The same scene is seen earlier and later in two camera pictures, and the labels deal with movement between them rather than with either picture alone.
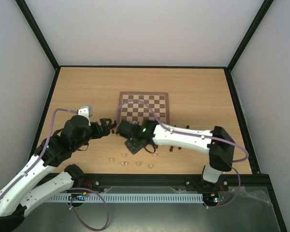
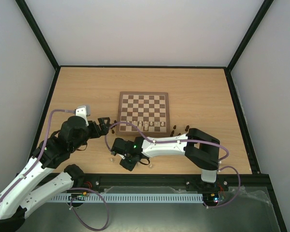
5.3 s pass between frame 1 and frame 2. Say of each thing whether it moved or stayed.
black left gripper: stayed
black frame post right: stayed
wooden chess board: stayed
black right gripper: moved
